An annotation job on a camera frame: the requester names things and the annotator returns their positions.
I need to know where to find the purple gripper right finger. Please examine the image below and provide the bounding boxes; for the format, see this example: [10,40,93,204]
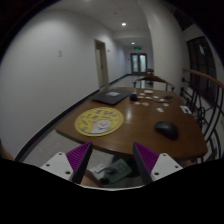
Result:
[132,142,184,185]

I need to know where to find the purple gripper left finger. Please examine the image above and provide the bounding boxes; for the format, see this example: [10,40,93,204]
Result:
[40,141,94,185]

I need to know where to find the black computer mouse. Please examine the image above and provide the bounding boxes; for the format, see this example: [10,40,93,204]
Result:
[154,121,179,140]

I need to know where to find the round yellow mouse pad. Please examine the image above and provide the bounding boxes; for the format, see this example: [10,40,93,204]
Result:
[74,107,124,137]

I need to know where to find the green item under table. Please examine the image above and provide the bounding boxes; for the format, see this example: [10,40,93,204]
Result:
[100,159,132,185]

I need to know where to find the small black box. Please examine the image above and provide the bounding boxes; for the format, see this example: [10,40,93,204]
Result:
[130,94,138,101]

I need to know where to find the closed dark laptop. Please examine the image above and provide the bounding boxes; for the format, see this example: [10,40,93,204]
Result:
[91,89,131,105]

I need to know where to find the wooden chair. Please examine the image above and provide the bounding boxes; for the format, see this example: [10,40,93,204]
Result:
[133,75,175,92]

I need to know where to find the wooden stair railing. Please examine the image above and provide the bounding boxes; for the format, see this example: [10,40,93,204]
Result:
[180,68,224,162]

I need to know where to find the glass double door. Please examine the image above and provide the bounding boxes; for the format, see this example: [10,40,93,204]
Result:
[131,53,147,74]

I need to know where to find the side doorway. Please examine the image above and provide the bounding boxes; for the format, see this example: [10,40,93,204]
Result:
[95,40,109,88]

